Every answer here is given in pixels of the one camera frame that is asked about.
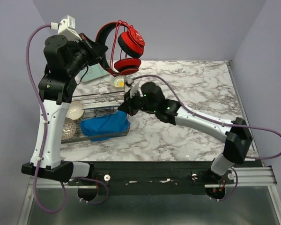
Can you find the blue cloth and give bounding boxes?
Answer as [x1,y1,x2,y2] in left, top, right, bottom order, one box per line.
[80,111,131,142]

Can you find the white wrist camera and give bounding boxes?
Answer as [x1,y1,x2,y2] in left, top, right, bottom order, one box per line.
[50,15,82,42]
[125,78,140,98]

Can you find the red black headphones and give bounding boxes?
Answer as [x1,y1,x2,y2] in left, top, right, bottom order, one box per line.
[96,20,145,77]

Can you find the white ceramic bowl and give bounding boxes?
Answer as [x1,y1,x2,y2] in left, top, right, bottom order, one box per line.
[66,101,84,121]

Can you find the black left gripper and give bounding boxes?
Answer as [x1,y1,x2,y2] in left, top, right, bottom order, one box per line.
[65,32,108,77]

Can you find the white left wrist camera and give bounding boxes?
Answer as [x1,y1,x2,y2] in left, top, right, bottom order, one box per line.
[50,15,82,42]

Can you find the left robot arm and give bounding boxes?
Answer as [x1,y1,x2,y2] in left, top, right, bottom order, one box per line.
[21,33,108,185]

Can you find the aluminium extrusion rail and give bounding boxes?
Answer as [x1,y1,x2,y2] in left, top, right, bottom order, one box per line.
[29,167,277,188]

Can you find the green divided tray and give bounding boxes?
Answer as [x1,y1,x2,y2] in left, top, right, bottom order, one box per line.
[78,64,109,83]

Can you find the grey wire dish rack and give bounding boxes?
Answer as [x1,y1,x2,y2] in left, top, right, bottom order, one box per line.
[60,91,131,144]

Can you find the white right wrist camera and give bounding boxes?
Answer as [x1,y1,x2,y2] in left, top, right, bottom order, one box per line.
[125,78,140,98]

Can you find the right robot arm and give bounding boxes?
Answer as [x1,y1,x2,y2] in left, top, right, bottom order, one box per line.
[118,82,252,184]

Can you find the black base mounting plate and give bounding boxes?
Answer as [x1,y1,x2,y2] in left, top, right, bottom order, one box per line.
[67,161,235,196]

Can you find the yellow blue patterned bowl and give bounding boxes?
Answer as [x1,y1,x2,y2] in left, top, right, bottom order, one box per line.
[111,76,125,88]

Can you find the brown patterned bowl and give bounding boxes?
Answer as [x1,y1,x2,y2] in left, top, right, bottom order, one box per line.
[61,118,76,140]

